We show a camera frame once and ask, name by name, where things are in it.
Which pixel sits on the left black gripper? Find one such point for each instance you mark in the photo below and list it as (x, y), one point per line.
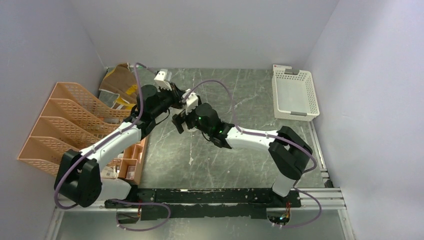
(176, 93)

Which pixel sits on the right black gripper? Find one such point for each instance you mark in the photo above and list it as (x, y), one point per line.
(182, 117)

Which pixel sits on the brown yellow cloth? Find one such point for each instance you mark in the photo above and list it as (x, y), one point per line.
(121, 82)

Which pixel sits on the white towel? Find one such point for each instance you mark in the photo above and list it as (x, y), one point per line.
(192, 130)

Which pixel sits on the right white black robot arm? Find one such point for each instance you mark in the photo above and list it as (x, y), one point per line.
(288, 150)

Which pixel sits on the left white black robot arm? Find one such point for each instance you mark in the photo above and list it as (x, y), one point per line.
(78, 181)

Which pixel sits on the orange compartment tray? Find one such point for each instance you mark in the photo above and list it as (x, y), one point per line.
(129, 164)

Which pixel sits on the orange file organizer rack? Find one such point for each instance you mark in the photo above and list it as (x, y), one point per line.
(72, 119)

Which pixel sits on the white plastic basket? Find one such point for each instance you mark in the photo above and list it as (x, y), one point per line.
(294, 95)

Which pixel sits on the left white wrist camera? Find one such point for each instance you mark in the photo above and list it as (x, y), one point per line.
(162, 79)

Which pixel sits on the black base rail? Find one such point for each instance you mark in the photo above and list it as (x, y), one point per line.
(158, 203)

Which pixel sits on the aluminium frame rails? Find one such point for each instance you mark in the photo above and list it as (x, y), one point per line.
(314, 201)

